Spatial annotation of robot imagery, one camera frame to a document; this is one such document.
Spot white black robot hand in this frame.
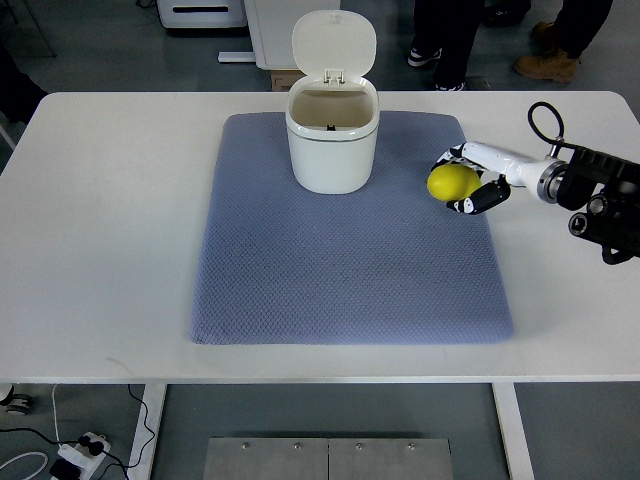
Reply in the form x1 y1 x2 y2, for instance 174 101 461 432
430 142 567 215

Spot yellow lemon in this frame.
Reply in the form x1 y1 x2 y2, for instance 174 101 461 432
426 164 482 202

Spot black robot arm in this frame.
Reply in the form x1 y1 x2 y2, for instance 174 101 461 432
527 101 639 265

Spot white trash bin open lid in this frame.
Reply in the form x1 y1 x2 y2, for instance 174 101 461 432
285 10 380 194

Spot person tan boots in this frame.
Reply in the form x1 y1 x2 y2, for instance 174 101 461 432
513 0 613 83

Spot person black trousers sneakers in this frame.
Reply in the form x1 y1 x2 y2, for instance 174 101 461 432
407 0 532 93

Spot cardboard box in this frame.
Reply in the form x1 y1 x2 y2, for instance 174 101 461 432
270 70 305 92

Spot blue grey textured mat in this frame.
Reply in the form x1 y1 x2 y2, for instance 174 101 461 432
190 111 514 345

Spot white table right leg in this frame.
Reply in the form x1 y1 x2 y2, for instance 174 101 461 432
492 382 535 480

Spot white table leg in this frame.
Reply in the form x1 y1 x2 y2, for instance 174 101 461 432
127 383 167 480
492 382 535 480

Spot white cabinet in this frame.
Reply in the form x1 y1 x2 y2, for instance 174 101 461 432
217 0 341 71

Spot white appliance with slot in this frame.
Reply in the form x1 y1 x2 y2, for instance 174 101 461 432
156 0 247 29

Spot white table left leg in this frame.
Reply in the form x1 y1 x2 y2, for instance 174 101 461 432
127 383 167 480

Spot person in black left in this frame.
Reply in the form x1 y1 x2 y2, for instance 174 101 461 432
0 46 48 124

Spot white power strip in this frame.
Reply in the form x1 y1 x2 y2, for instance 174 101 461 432
58 432 111 476

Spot black power adapter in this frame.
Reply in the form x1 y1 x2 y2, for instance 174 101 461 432
49 458 81 480

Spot caster wheel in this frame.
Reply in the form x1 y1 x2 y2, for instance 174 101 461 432
0 384 33 416

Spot grey metal base plate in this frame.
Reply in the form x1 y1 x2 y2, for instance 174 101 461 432
203 437 454 479

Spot black power cable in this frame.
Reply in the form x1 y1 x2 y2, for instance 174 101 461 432
0 383 157 469

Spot white cable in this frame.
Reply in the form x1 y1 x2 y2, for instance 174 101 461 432
0 451 49 480

